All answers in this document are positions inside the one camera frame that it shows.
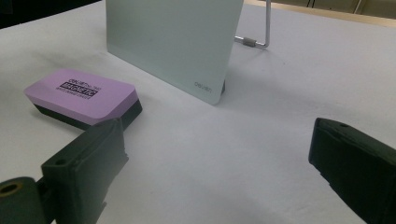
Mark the white glass desktop whiteboard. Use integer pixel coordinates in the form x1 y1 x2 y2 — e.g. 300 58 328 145
106 0 245 105

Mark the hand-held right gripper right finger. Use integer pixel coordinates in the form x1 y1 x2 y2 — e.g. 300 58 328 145
308 117 396 224

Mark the purple whiteboard eraser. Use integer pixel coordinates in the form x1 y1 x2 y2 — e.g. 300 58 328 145
23 68 144 131

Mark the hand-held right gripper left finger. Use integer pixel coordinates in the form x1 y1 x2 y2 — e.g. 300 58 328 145
41 117 130 224

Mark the grey metal stand leg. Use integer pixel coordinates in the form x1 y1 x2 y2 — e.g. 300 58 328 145
233 0 272 49

